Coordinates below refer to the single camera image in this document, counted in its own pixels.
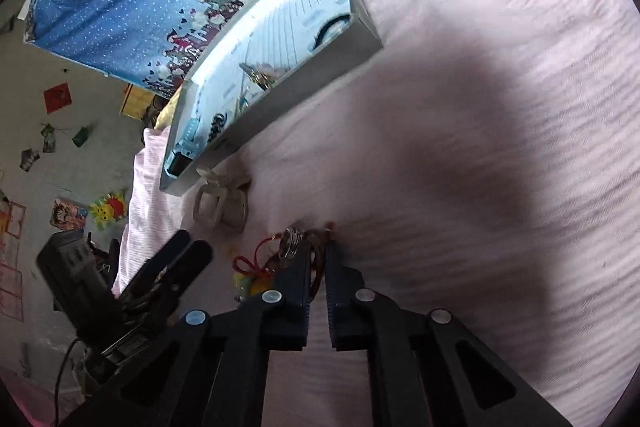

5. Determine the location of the light blue smart watch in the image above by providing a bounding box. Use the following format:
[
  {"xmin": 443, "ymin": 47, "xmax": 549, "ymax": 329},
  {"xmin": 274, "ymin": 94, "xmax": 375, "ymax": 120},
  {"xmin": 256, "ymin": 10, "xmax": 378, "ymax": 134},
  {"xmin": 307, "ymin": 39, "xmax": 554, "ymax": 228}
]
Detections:
[{"xmin": 165, "ymin": 118, "xmax": 201, "ymax": 178}]

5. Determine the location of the dark flower hair stick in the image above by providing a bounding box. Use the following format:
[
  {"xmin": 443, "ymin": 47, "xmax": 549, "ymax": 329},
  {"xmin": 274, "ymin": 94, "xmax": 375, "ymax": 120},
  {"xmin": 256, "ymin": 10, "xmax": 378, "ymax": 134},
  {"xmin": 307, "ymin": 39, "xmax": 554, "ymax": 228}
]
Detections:
[{"xmin": 239, "ymin": 63, "xmax": 279, "ymax": 91}]

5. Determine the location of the yellow cartoon wall sticker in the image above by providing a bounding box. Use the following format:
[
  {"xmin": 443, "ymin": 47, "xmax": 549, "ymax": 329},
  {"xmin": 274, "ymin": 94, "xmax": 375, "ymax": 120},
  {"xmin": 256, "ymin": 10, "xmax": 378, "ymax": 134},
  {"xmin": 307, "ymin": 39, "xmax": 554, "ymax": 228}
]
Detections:
[{"xmin": 89, "ymin": 191, "xmax": 127, "ymax": 231}]

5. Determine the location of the yellow wooden box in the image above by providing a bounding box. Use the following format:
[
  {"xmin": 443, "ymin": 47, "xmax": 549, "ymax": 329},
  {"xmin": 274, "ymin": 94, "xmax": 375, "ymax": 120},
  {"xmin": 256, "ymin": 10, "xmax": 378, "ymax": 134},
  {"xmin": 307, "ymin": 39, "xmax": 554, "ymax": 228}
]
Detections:
[{"xmin": 119, "ymin": 84, "xmax": 154, "ymax": 120}]

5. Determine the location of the anime wall poster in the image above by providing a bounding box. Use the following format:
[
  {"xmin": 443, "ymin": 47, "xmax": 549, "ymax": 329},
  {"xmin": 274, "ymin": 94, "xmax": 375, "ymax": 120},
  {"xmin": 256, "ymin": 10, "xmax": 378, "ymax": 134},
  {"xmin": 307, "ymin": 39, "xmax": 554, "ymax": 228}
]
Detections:
[{"xmin": 50, "ymin": 197, "xmax": 88, "ymax": 231}]

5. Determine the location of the red string bracelet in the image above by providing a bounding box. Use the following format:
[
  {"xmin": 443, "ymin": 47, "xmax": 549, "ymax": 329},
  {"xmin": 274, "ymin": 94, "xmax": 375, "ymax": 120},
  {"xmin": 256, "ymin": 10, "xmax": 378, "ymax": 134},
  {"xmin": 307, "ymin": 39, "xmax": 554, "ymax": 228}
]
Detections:
[{"xmin": 232, "ymin": 221, "xmax": 336, "ymax": 281}]

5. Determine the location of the beige hair claw clip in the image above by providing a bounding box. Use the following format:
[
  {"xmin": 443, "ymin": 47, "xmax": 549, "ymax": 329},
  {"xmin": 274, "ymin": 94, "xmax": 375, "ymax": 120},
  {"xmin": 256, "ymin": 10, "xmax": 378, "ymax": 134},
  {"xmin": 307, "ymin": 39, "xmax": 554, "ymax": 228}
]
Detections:
[{"xmin": 193, "ymin": 167, "xmax": 250, "ymax": 232}]

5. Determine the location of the pink bed blanket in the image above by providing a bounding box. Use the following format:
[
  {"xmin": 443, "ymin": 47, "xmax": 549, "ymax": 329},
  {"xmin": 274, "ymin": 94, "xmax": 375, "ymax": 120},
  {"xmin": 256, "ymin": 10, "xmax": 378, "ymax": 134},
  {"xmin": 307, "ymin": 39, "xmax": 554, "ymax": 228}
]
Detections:
[{"xmin": 184, "ymin": 0, "xmax": 639, "ymax": 426}]

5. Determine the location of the grey shallow tray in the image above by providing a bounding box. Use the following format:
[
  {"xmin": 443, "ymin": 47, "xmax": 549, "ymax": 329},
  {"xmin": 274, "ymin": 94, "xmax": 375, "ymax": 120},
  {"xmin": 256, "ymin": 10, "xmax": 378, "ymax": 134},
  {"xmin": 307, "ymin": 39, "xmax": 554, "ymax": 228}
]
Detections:
[{"xmin": 160, "ymin": 0, "xmax": 382, "ymax": 195}]

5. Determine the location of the black hair tie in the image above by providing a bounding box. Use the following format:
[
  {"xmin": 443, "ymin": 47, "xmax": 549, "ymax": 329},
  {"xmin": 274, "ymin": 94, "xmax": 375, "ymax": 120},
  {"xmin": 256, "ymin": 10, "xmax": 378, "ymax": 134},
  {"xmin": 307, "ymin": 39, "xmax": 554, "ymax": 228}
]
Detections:
[{"xmin": 311, "ymin": 13, "xmax": 353, "ymax": 51}]

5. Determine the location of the red square wall paper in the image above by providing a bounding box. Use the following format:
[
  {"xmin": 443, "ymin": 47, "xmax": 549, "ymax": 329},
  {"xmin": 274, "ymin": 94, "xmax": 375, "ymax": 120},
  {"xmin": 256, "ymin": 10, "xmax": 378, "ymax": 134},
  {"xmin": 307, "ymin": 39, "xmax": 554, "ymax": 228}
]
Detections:
[{"xmin": 43, "ymin": 82, "xmax": 73, "ymax": 114}]

